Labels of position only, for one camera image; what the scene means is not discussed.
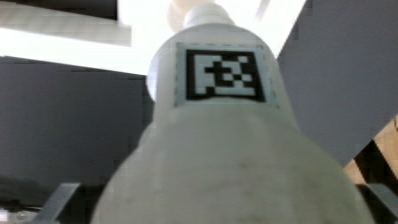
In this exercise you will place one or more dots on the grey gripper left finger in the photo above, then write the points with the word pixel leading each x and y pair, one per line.
pixel 48 215

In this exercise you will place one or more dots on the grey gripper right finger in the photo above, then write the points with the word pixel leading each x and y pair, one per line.
pixel 382 203

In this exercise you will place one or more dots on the white lamp bulb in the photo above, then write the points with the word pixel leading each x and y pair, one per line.
pixel 226 168

